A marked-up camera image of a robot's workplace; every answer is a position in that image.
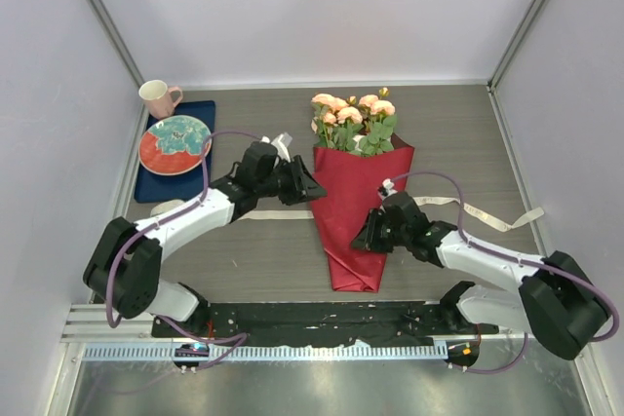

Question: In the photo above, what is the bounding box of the pink fake flower bouquet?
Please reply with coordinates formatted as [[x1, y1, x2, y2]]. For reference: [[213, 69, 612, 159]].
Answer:
[[310, 87, 397, 157]]

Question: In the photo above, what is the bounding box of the red wrapping paper sheet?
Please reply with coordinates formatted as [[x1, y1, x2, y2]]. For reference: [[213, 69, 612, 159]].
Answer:
[[310, 134, 414, 292]]

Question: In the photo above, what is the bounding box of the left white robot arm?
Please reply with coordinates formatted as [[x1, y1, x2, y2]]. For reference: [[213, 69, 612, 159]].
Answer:
[[83, 141, 327, 337]]

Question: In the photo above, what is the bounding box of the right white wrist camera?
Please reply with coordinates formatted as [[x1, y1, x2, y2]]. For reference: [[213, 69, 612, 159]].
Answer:
[[378, 179, 396, 200]]

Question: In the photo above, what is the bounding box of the perforated metal rail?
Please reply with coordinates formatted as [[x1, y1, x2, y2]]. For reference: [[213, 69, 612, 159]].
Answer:
[[83, 340, 448, 362]]

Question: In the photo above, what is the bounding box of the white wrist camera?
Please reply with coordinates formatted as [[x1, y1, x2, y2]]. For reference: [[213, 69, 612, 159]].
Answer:
[[261, 132, 293, 162], [378, 179, 396, 200]]

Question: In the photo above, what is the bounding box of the pink ceramic mug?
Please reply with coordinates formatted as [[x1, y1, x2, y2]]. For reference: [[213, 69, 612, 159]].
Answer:
[[138, 80, 183, 120]]

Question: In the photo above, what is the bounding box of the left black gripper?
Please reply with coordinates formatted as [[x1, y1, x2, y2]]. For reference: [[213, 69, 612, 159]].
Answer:
[[256, 156, 327, 207]]

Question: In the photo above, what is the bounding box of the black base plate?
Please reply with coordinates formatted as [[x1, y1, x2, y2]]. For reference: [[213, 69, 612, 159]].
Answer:
[[150, 299, 501, 345]]

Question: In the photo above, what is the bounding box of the cream ribbon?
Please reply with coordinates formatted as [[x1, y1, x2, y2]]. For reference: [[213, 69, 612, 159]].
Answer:
[[150, 197, 544, 232]]

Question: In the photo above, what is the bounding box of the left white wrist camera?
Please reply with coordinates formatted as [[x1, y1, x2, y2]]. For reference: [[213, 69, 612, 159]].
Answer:
[[261, 132, 293, 162]]

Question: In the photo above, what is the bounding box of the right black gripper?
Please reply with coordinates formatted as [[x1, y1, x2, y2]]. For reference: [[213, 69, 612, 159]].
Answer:
[[350, 208, 410, 254]]

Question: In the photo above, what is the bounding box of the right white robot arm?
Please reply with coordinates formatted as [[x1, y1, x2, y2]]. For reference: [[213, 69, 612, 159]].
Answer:
[[351, 192, 618, 360]]

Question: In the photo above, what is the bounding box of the red and teal plate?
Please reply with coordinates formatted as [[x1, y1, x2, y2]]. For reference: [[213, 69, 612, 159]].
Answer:
[[138, 115, 211, 176]]

